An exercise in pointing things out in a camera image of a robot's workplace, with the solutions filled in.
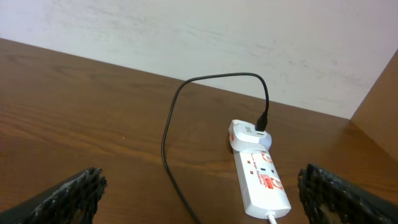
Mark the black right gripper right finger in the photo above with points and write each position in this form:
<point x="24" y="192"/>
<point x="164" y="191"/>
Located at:
<point x="329" y="198"/>

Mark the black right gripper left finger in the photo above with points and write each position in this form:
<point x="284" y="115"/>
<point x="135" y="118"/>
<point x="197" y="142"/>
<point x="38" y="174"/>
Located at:
<point x="74" y="200"/>

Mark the white usb charger plug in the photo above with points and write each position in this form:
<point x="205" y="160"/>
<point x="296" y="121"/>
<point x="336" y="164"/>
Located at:
<point x="244" y="138"/>

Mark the white power strip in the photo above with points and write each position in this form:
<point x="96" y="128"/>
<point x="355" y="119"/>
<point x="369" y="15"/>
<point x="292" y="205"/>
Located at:
<point x="261" y="187"/>

